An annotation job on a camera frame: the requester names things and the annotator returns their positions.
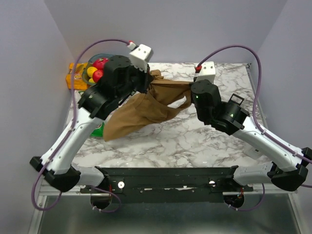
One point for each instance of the brown clothing garment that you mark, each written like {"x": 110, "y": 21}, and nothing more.
{"x": 164, "y": 100}

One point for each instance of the black brooch display box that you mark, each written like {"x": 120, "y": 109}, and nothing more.
{"x": 236, "y": 99}

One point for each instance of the white bottle black cap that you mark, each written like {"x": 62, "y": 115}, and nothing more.
{"x": 252, "y": 152}

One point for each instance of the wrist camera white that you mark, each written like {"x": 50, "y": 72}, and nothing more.
{"x": 206, "y": 71}
{"x": 140, "y": 55}

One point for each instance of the red dragon fruit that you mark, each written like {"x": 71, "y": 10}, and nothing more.
{"x": 99, "y": 63}

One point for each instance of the green cassava chips bag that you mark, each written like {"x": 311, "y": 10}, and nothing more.
{"x": 98, "y": 131}

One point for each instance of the red apple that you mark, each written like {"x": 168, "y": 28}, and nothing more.
{"x": 97, "y": 75}

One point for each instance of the clear teal fruit bowl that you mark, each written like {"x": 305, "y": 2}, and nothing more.
{"x": 85, "y": 77}

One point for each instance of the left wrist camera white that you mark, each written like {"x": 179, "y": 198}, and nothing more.
{"x": 140, "y": 55}

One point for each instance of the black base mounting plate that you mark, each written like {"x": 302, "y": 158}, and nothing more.
{"x": 167, "y": 185}

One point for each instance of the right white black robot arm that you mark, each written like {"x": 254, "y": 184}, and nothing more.
{"x": 287, "y": 168}

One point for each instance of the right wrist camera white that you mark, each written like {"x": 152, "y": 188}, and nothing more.
{"x": 206, "y": 71}

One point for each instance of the orange snack packet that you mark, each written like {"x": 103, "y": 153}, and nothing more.
{"x": 79, "y": 84}

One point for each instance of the aluminium frame rail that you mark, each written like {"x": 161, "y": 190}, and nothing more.
{"x": 48, "y": 189}

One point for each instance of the yellow lemon left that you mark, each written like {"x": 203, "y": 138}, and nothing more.
{"x": 90, "y": 71}

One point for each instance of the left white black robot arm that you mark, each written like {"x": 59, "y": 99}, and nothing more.
{"x": 56, "y": 164}

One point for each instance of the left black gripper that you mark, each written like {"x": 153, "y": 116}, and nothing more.
{"x": 146, "y": 78}

